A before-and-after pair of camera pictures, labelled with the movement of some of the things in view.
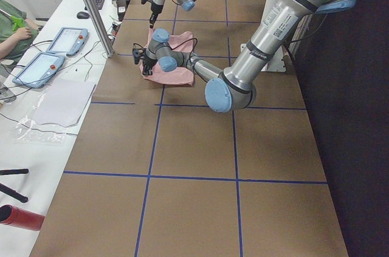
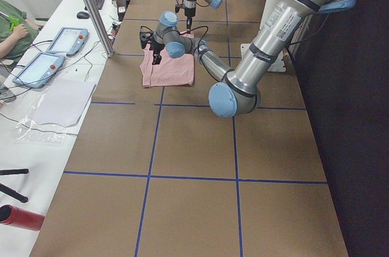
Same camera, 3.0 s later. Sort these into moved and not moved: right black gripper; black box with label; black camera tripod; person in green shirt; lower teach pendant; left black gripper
Moved: right black gripper; left black gripper
Not moved: black box with label; person in green shirt; lower teach pendant; black camera tripod
